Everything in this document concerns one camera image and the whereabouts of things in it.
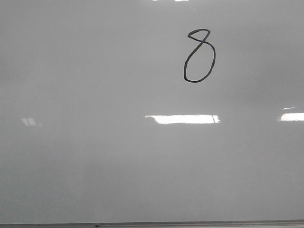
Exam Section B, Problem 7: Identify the white whiteboard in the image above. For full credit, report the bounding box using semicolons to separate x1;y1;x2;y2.
0;0;304;223

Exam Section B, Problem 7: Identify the grey aluminium whiteboard frame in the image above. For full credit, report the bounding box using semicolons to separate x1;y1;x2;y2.
0;219;304;228

